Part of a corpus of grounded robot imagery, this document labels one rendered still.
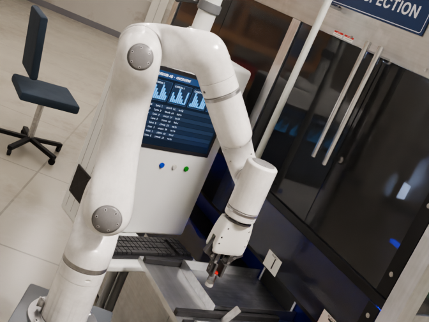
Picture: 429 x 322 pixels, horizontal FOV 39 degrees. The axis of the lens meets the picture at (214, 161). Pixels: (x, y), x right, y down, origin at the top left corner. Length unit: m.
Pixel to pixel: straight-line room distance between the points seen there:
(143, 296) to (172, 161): 0.81
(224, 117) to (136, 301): 1.67
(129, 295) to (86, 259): 1.50
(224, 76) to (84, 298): 0.66
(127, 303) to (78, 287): 1.47
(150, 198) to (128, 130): 0.98
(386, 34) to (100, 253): 1.09
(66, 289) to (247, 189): 0.52
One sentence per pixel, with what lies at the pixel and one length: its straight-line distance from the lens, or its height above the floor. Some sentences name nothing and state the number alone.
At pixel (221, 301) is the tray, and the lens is 2.07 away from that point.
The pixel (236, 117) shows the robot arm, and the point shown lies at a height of 1.55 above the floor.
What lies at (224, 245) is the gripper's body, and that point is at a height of 1.22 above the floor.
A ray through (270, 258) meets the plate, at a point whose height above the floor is 1.03.
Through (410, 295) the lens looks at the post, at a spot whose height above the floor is 1.27.
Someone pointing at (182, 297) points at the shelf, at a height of 0.88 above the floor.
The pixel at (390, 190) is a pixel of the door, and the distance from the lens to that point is 1.85.
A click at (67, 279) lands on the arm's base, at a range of 1.60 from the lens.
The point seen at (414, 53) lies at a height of 1.85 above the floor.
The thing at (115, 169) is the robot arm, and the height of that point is 1.33.
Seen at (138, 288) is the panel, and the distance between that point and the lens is 2.98.
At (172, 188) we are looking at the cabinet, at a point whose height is 1.02.
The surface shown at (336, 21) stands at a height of 1.85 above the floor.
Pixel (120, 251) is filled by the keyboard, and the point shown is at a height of 0.83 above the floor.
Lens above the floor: 1.82
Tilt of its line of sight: 15 degrees down
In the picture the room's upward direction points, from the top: 23 degrees clockwise
